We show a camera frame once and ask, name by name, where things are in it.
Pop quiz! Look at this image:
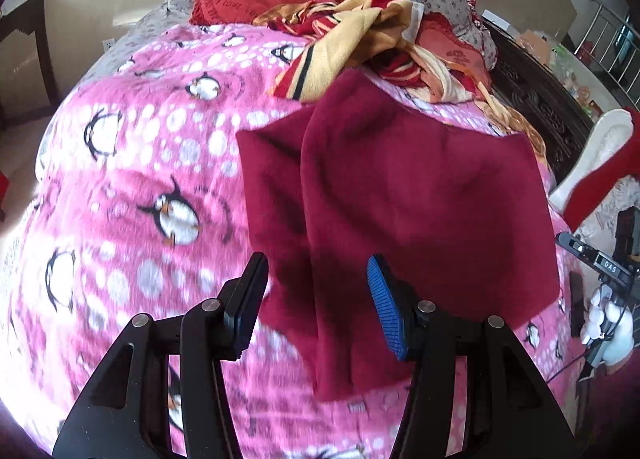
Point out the dark wooden table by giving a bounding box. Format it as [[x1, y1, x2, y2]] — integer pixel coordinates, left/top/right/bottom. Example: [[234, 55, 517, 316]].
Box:
[[0, 0, 58, 112]]

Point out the black cable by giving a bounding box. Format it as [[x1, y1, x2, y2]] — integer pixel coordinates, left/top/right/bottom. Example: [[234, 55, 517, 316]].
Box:
[[544, 346, 603, 385]]

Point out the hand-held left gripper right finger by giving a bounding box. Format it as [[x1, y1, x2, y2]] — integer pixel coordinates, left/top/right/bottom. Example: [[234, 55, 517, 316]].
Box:
[[366, 253, 581, 459]]

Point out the dark carved wooden headboard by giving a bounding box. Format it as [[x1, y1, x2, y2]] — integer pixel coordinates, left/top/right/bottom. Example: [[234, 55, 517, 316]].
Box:
[[482, 16, 593, 180]]

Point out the small red ruffled pillow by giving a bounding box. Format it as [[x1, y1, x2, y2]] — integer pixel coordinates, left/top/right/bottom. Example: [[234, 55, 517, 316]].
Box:
[[415, 12, 493, 90]]

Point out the white padded object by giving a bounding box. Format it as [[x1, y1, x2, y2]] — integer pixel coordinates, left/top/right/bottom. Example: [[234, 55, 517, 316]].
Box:
[[549, 109, 635, 212]]

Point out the metal railing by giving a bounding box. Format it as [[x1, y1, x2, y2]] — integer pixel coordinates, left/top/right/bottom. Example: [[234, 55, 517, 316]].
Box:
[[575, 0, 640, 105]]

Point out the maroon knit garment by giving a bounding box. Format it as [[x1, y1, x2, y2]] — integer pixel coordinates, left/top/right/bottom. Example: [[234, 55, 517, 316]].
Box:
[[235, 68, 561, 402]]

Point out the pink penguin print blanket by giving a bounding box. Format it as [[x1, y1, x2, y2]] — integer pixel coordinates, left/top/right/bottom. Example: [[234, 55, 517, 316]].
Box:
[[0, 22, 601, 459]]

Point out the red and yellow striped blanket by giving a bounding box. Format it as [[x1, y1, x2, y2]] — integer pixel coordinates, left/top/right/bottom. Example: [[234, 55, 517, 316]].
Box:
[[260, 0, 548, 160]]

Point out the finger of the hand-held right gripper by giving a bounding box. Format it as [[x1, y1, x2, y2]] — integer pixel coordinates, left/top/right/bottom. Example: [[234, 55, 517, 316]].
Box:
[[569, 271, 585, 336], [555, 232, 601, 265]]

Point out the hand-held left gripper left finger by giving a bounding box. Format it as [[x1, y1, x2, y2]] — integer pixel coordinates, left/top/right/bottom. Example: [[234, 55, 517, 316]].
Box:
[[52, 251, 271, 459]]

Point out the red cloth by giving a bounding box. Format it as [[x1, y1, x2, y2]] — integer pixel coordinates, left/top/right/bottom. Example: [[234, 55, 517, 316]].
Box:
[[564, 109, 640, 232]]

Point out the person's right hand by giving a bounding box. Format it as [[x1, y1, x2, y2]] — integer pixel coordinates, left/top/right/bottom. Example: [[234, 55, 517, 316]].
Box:
[[581, 284, 637, 368]]

